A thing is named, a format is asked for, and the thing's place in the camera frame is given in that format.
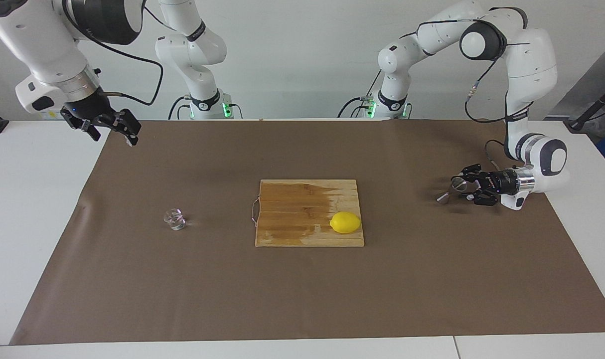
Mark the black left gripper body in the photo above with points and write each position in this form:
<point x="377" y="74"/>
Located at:
<point x="502" y="182"/>

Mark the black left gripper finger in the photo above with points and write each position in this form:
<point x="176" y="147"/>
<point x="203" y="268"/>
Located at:
<point x="484" y="198"/>
<point x="474" y="171"/>

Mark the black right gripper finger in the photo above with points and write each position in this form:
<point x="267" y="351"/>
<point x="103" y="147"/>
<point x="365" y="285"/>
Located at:
<point x="85" y="127"/>
<point x="128" y="124"/>

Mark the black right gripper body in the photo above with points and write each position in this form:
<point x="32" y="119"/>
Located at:
<point x="90" y="107"/>

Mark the steel cocktail jigger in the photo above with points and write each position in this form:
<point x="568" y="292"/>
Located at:
<point x="456" y="187"/>

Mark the small clear glass cup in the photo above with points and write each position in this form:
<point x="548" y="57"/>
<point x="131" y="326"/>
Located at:
<point x="175" y="220"/>

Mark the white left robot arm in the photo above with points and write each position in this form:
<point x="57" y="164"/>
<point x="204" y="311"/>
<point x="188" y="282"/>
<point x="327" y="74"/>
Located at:
<point x="529" y="60"/>

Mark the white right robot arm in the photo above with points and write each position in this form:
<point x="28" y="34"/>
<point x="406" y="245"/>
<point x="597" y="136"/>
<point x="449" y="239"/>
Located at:
<point x="33" y="35"/>

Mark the white yellow labelled box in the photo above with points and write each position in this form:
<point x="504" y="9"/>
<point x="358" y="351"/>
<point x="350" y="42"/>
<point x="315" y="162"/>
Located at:
<point x="51" y="115"/>

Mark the black stand pole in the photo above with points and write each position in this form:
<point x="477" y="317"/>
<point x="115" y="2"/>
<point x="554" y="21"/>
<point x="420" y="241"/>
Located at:
<point x="589" y="112"/>

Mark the yellow lemon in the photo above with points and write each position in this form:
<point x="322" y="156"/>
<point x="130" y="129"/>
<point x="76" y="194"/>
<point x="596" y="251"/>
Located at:
<point x="345" y="223"/>

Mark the wooden cutting board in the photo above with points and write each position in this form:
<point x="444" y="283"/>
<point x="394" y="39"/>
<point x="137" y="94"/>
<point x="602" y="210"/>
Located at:
<point x="292" y="214"/>

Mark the brown paper table mat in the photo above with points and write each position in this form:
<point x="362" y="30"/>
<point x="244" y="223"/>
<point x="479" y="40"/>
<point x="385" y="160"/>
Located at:
<point x="302" y="289"/>

